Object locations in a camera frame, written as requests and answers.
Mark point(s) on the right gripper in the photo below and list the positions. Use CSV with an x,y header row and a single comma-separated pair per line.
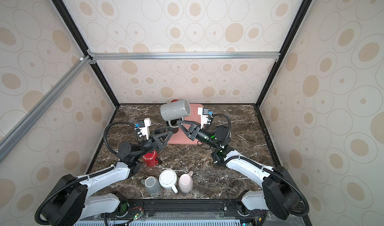
x,y
194,127

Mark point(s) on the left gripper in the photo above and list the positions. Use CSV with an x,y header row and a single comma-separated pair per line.
x,y
156,143

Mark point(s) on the grey mug row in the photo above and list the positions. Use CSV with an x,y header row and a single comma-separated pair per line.
x,y
152,186
175,110

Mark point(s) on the pink mug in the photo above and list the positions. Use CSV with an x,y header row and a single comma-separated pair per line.
x,y
186,182

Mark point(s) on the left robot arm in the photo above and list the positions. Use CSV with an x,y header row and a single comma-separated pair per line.
x,y
84,190

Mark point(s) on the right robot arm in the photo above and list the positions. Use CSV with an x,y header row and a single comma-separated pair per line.
x,y
278,194

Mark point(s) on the large white ribbed mug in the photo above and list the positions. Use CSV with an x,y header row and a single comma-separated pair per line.
x,y
168,180

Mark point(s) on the grey mug front row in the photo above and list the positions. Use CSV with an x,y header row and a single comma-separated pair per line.
x,y
152,186

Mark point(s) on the pink plastic tray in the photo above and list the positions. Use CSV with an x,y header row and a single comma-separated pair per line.
x,y
179,138

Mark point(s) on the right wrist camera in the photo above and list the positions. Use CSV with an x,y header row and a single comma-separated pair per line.
x,y
206,117

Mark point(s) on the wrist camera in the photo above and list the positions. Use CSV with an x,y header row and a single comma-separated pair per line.
x,y
206,117
142,128

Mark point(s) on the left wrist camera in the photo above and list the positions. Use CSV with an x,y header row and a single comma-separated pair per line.
x,y
142,128

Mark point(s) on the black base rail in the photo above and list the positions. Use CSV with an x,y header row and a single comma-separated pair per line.
x,y
152,207

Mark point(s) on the horizontal aluminium frame bar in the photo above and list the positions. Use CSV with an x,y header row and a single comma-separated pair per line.
x,y
185,56

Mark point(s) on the black left corner post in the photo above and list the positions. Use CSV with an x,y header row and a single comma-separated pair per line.
x,y
75,32

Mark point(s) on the black corner post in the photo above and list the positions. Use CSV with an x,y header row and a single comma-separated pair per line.
x,y
302,11
75,32

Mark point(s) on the left aluminium frame bar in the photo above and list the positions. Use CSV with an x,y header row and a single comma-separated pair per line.
x,y
26,123

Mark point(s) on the black right corner post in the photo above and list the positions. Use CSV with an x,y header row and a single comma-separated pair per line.
x,y
302,11

